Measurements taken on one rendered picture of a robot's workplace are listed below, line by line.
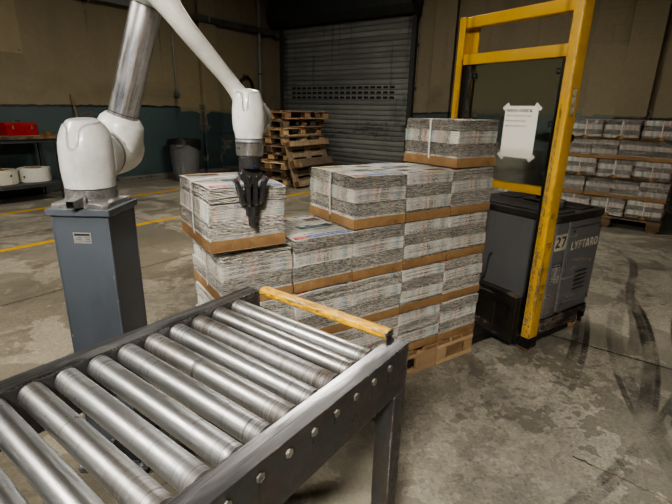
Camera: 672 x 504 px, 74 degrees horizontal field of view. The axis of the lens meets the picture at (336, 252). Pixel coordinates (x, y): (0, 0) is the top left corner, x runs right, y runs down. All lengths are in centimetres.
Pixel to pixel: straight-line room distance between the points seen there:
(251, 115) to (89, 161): 52
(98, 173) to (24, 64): 671
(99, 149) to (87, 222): 23
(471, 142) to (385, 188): 56
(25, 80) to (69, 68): 67
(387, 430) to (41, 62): 779
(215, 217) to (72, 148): 47
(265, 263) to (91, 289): 59
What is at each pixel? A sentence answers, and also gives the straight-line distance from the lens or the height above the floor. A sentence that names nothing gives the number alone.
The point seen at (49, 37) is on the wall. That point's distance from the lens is 846.
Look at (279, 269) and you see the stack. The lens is 175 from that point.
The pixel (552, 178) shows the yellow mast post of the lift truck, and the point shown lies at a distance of 257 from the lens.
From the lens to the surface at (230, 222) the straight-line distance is 159.
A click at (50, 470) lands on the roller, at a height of 80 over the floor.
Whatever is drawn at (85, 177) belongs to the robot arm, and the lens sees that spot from 162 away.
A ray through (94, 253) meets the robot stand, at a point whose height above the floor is 85.
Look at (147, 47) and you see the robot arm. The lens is 178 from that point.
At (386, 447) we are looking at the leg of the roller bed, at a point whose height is 53.
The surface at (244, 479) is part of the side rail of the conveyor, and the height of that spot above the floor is 79.
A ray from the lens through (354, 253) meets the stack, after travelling 193.
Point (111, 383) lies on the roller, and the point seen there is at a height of 78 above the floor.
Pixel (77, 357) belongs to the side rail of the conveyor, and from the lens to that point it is 112.
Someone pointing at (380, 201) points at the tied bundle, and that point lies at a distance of 195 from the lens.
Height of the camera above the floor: 131
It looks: 18 degrees down
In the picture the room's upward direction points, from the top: 1 degrees clockwise
